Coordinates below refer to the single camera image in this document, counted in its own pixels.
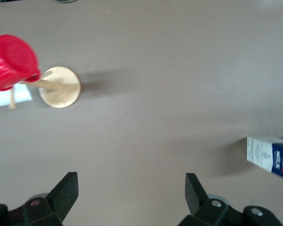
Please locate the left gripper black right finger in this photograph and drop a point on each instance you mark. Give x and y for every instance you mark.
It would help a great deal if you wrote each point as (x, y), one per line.
(198, 204)

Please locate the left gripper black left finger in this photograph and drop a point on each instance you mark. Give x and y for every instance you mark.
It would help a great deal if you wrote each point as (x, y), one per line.
(59, 202)

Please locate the blue white milk carton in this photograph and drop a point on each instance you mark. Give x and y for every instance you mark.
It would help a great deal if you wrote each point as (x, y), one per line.
(261, 153)

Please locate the red plastic cup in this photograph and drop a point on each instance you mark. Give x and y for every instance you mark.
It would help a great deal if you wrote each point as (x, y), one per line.
(11, 58)

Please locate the wooden mug tree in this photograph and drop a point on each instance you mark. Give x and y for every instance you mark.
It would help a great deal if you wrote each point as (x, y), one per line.
(61, 91)

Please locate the white paper tag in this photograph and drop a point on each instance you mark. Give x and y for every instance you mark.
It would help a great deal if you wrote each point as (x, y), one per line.
(21, 95)

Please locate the brown table cover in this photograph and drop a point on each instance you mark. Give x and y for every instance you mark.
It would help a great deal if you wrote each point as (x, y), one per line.
(141, 70)

